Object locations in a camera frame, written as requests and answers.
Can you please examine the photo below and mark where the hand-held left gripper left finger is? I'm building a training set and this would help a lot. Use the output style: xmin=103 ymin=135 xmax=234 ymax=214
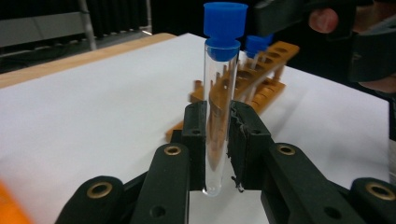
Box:
xmin=181 ymin=100 xmax=209 ymax=191

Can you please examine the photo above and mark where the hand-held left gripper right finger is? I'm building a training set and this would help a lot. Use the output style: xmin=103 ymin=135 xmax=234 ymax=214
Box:
xmin=228 ymin=100 xmax=276 ymax=191

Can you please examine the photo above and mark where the blue capped glass test tube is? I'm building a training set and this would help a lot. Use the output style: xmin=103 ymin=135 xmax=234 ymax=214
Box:
xmin=203 ymin=1 xmax=249 ymax=198
xmin=245 ymin=33 xmax=276 ymax=71

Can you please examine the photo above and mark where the wooden tube rack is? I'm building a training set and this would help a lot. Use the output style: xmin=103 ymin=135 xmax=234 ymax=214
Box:
xmin=164 ymin=40 xmax=301 ymax=144

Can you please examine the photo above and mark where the orange plastic tube rack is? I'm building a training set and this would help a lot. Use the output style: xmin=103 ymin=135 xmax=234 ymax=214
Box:
xmin=0 ymin=180 xmax=35 ymax=224

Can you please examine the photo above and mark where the white table mat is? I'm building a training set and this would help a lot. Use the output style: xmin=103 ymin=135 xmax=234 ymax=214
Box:
xmin=0 ymin=32 xmax=391 ymax=224

